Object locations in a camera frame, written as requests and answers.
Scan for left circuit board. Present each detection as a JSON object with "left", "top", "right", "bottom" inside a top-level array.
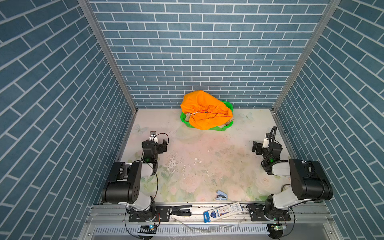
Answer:
[{"left": 138, "top": 225, "right": 158, "bottom": 235}]

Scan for right circuit board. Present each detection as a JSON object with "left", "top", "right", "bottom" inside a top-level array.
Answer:
[{"left": 268, "top": 224, "right": 287, "bottom": 233}]

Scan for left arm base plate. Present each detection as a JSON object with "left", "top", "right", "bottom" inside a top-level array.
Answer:
[{"left": 128, "top": 206, "right": 171, "bottom": 223}]

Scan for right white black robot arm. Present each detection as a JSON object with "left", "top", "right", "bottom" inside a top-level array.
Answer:
[{"left": 252, "top": 139, "right": 333, "bottom": 219}]

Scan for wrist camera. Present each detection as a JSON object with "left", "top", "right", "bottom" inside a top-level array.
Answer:
[
  {"left": 263, "top": 134, "right": 270, "bottom": 149},
  {"left": 149, "top": 131, "right": 158, "bottom": 143}
]

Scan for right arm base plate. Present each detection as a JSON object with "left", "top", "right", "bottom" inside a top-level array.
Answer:
[{"left": 246, "top": 203, "right": 291, "bottom": 222}]

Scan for orange shorts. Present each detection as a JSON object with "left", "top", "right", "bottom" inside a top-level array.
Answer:
[{"left": 181, "top": 91, "right": 234, "bottom": 130}]

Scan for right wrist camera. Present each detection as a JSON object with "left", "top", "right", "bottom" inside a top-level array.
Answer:
[{"left": 263, "top": 134, "right": 270, "bottom": 149}]

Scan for aluminium front rail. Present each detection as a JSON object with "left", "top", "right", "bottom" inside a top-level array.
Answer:
[{"left": 79, "top": 202, "right": 342, "bottom": 240}]

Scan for beige shorts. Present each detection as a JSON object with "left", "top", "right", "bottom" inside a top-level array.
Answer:
[{"left": 185, "top": 113, "right": 234, "bottom": 128}]

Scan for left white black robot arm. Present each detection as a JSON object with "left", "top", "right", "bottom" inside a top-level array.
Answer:
[{"left": 102, "top": 138, "right": 169, "bottom": 213}]

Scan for blue white flat box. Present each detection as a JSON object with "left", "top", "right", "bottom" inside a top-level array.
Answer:
[{"left": 203, "top": 202, "right": 243, "bottom": 223}]

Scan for white vented cable duct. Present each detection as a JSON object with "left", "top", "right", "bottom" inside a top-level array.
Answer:
[{"left": 93, "top": 224, "right": 270, "bottom": 237}]

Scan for green plastic basket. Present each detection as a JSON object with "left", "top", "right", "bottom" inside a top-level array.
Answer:
[{"left": 181, "top": 101, "right": 234, "bottom": 131}]

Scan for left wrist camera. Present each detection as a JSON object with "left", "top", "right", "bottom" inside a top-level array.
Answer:
[{"left": 149, "top": 131, "right": 158, "bottom": 143}]

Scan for black pliers tool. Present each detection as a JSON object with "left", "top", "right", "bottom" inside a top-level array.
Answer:
[{"left": 171, "top": 205, "right": 192, "bottom": 217}]

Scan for circuit board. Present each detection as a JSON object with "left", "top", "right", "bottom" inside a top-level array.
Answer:
[
  {"left": 268, "top": 224, "right": 287, "bottom": 233},
  {"left": 138, "top": 225, "right": 158, "bottom": 235}
]

